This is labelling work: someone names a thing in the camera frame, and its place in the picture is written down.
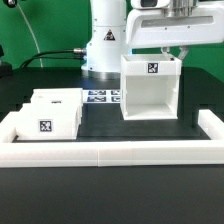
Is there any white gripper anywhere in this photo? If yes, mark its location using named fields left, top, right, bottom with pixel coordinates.
left=126, top=0, right=224, bottom=60

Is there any white drawer cabinet box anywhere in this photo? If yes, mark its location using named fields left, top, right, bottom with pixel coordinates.
left=120, top=54, right=182, bottom=120

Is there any white drawer front one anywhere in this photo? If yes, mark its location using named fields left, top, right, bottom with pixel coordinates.
left=16, top=103, right=82, bottom=140

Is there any white drawer one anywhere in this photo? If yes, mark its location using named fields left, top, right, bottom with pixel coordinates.
left=16, top=103, right=82, bottom=140
left=30, top=88, right=83, bottom=106

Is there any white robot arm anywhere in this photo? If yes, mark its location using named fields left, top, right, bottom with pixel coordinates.
left=82, top=0, right=224, bottom=79

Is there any white drawer rear one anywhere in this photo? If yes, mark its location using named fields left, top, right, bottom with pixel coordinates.
left=30, top=88, right=83, bottom=106

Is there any printed marker sheet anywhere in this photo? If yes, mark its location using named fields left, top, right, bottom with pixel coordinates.
left=83, top=89, right=120, bottom=104

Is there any black device at left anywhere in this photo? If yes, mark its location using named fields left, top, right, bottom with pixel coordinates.
left=0, top=45, right=13, bottom=78

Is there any black cable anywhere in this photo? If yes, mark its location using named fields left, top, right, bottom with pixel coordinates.
left=19, top=48, right=88, bottom=69

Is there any white cable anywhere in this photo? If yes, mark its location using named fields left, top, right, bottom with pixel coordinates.
left=15, top=2, right=45, bottom=69

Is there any white U-shaped border frame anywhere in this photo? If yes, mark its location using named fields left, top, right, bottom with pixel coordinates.
left=0, top=109, right=224, bottom=168

